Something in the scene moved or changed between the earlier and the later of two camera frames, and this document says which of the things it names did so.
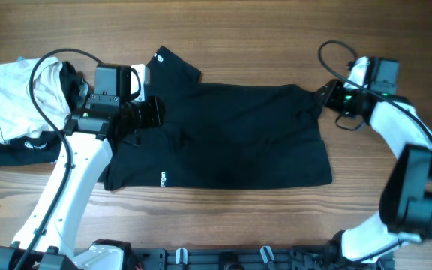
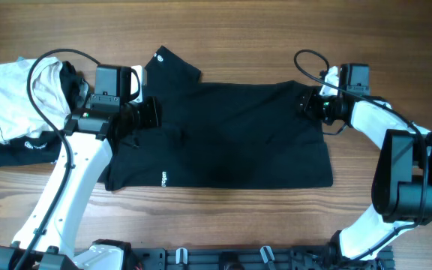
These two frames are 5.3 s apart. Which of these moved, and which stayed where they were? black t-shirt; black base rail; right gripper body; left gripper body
Moved: right gripper body
Stayed: left gripper body; black t-shirt; black base rail
